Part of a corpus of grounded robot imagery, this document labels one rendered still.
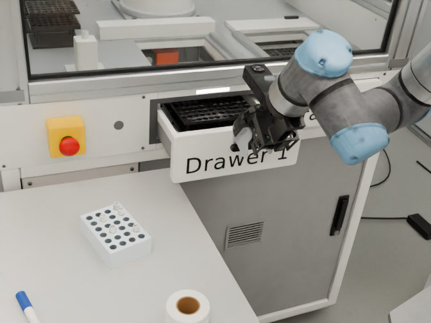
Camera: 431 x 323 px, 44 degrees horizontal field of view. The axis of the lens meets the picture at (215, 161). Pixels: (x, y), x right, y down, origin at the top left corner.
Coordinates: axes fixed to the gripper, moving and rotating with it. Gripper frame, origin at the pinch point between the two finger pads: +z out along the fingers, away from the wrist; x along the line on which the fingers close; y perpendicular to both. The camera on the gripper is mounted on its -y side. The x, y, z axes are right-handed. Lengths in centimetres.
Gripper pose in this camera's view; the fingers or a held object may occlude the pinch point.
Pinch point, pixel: (244, 138)
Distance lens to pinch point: 108.4
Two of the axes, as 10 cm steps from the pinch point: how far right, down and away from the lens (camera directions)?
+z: -2.9, 3.8, 8.8
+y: 2.6, 9.1, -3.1
